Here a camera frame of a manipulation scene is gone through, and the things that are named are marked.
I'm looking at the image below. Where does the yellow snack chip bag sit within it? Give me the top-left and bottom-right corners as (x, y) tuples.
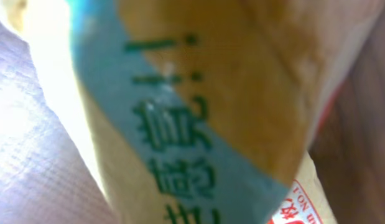
(0, 0), (385, 223)

